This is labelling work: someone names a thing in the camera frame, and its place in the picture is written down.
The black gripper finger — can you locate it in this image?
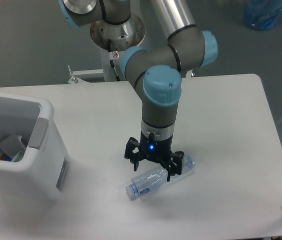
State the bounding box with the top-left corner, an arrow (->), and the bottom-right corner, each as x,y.
124,137 -> 142,172
166,151 -> 184,182

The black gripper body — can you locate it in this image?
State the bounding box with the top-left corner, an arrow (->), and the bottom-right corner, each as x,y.
139,133 -> 173,165

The clear plastic bottle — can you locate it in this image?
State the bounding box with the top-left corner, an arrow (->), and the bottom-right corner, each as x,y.
125,153 -> 195,201

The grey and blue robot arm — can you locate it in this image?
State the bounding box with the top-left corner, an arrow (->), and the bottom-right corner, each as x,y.
59,0 -> 218,177

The white trash can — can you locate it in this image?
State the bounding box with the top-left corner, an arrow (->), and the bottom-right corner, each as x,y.
0,92 -> 70,200

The blue snack packet in bin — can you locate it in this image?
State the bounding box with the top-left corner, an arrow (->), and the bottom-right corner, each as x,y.
0,154 -> 12,162

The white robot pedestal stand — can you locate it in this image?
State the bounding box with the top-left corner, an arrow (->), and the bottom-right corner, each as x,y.
67,13 -> 196,85

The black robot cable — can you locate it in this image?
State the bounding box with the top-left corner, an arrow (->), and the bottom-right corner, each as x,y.
107,39 -> 121,82

